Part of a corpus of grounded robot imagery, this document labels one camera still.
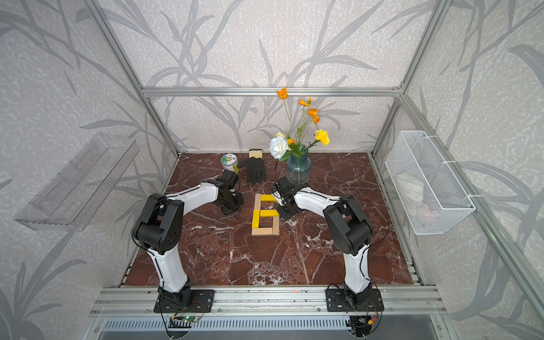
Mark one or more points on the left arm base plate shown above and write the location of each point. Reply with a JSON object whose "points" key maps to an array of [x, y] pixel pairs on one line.
{"points": [[192, 301]]}

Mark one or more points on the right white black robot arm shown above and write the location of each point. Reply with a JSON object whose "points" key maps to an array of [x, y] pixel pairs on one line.
{"points": [[348, 223]]}

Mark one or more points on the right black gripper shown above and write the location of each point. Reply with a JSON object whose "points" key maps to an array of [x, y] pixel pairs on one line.
{"points": [[284, 215]]}

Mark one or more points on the black glove on stand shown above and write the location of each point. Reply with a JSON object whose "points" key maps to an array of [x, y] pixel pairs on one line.
{"points": [[255, 167]]}

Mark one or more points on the wooden block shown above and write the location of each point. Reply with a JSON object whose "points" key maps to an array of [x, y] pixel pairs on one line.
{"points": [[276, 225], [262, 231], [257, 202]]}

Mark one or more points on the white cloth in basket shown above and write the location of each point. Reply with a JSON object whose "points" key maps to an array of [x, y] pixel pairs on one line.
{"points": [[411, 189]]}

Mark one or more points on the white wire basket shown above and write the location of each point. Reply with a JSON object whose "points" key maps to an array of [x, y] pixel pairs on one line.
{"points": [[415, 153]]}

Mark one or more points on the aluminium front rail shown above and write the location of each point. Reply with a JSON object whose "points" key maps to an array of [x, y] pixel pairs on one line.
{"points": [[269, 300]]}

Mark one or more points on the glass vase with flowers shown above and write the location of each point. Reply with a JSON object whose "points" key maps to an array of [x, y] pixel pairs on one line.
{"points": [[293, 148]]}

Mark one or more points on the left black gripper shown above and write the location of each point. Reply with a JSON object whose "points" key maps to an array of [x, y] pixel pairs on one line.
{"points": [[227, 211]]}

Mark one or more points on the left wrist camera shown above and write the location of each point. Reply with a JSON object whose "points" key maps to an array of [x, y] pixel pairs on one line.
{"points": [[229, 178]]}

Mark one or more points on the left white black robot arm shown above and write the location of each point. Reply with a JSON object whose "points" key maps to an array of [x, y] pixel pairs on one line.
{"points": [[159, 227]]}

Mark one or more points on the clear acrylic wall shelf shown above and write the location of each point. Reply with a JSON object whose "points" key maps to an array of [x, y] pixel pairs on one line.
{"points": [[72, 198]]}

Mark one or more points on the yellow block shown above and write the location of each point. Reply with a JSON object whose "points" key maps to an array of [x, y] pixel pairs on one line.
{"points": [[255, 219], [268, 213], [268, 198]]}

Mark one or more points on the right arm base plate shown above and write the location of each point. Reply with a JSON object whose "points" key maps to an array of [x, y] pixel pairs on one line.
{"points": [[344, 300]]}

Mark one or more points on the green tin can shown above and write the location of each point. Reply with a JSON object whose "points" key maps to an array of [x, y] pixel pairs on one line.
{"points": [[230, 162]]}

